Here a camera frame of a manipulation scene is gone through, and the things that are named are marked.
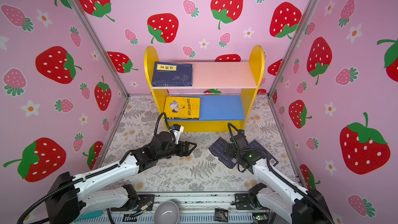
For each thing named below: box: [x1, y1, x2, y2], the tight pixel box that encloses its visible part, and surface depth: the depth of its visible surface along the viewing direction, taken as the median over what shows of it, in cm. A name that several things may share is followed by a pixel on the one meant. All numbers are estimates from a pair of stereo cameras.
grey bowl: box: [153, 200, 180, 224], surface depth 71 cm
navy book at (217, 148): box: [208, 136, 238, 170], surface depth 92 cm
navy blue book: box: [151, 81, 193, 88], surface depth 69 cm
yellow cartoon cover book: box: [163, 96, 201, 120], surface depth 92 cm
